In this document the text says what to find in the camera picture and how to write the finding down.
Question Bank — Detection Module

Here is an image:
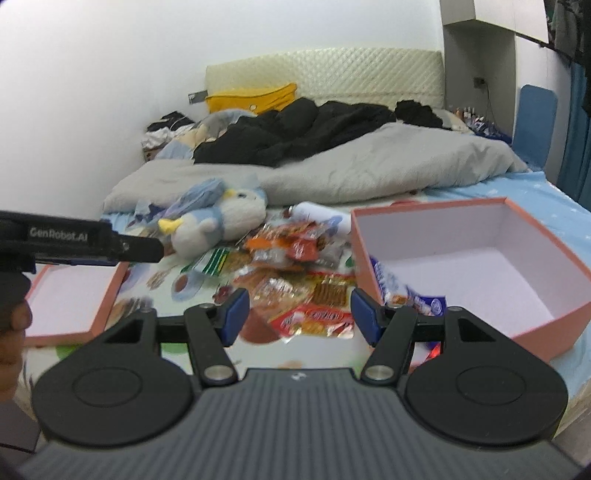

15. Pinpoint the white blue plush penguin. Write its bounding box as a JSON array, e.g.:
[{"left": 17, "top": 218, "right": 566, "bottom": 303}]
[{"left": 158, "top": 187, "right": 269, "bottom": 259}]

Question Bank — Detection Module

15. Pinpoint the grey hanging jacket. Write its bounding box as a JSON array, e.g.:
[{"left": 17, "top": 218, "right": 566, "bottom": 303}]
[{"left": 551, "top": 0, "right": 591, "bottom": 61}]

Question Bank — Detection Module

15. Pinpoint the cream quilted headboard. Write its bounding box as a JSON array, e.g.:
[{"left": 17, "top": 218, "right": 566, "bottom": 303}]
[{"left": 204, "top": 46, "right": 445, "bottom": 112}]

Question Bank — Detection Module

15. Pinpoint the white bottle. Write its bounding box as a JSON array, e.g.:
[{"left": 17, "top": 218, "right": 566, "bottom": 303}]
[{"left": 288, "top": 202, "right": 354, "bottom": 236}]

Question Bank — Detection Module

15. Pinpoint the blue chair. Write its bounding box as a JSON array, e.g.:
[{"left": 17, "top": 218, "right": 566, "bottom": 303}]
[{"left": 512, "top": 84, "right": 559, "bottom": 169}]

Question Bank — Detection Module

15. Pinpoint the blue curtain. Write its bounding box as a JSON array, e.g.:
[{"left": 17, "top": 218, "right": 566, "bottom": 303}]
[{"left": 556, "top": 60, "right": 591, "bottom": 208}]

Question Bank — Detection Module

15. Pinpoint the person's left hand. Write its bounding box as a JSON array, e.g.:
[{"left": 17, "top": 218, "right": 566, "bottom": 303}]
[{"left": 0, "top": 300, "right": 34, "bottom": 404}]

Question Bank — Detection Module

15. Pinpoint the light blue patterned quilt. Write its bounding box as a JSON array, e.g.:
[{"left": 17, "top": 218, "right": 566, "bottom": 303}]
[{"left": 154, "top": 109, "right": 250, "bottom": 162}]

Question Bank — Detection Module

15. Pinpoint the grey wall cabinet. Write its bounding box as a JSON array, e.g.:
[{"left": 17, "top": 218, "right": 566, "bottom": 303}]
[{"left": 440, "top": 0, "right": 550, "bottom": 44}]

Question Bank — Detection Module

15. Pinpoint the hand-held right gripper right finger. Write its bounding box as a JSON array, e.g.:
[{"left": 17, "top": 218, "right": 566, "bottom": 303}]
[{"left": 351, "top": 288, "right": 497, "bottom": 383}]

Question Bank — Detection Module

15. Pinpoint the blue plastic bag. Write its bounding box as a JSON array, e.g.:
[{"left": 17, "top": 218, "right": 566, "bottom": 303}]
[{"left": 134, "top": 178, "right": 227, "bottom": 222}]

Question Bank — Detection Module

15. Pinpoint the heap of clothes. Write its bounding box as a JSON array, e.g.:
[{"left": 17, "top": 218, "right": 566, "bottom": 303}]
[{"left": 141, "top": 111, "right": 195, "bottom": 151}]

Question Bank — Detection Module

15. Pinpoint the small black garment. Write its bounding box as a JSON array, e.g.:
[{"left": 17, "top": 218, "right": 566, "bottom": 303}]
[{"left": 394, "top": 99, "right": 455, "bottom": 130}]

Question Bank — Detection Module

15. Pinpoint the pile of snack packets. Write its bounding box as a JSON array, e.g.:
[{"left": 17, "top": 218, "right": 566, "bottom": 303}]
[{"left": 173, "top": 220, "right": 370, "bottom": 344}]

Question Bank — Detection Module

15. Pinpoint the blue white snack packet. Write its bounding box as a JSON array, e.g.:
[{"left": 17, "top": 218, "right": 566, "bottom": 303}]
[{"left": 369, "top": 256, "right": 448, "bottom": 317}]

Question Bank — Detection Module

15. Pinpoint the pink cardboard box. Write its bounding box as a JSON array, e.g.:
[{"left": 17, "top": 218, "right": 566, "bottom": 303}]
[{"left": 350, "top": 197, "right": 591, "bottom": 363}]

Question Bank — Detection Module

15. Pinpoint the black hanging jacket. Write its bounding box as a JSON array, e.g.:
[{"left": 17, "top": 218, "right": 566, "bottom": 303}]
[{"left": 579, "top": 58, "right": 591, "bottom": 116}]

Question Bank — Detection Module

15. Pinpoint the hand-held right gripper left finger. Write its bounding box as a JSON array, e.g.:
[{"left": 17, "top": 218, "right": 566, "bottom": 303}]
[{"left": 99, "top": 288, "right": 251, "bottom": 386}]

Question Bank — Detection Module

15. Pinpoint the fruit print bed mat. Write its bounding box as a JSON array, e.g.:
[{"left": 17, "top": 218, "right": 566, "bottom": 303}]
[{"left": 55, "top": 203, "right": 444, "bottom": 370}]

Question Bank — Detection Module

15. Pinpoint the grey blanket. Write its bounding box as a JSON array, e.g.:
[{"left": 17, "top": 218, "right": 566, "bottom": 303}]
[{"left": 102, "top": 122, "right": 529, "bottom": 217}]

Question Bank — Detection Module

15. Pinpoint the pink box lid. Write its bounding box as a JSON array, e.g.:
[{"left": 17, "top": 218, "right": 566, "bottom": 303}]
[{"left": 21, "top": 262, "right": 130, "bottom": 348}]

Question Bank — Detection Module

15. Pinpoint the black clothing heap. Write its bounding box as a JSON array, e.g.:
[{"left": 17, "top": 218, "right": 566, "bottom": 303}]
[{"left": 193, "top": 98, "right": 398, "bottom": 167}]

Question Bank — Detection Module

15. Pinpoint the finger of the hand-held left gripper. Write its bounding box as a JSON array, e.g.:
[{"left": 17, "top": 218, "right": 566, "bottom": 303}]
[{"left": 115, "top": 231, "right": 165, "bottom": 265}]

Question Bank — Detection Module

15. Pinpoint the yellow pillow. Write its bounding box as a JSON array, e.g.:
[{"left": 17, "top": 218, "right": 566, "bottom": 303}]
[{"left": 205, "top": 83, "right": 298, "bottom": 114}]

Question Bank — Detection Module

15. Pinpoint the blue tray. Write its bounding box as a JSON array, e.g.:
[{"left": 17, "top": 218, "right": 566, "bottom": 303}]
[{"left": 471, "top": 117, "right": 513, "bottom": 144}]

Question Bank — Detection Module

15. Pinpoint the row of small bottles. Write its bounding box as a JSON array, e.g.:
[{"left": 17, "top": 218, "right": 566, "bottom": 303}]
[{"left": 455, "top": 106, "right": 485, "bottom": 127}]

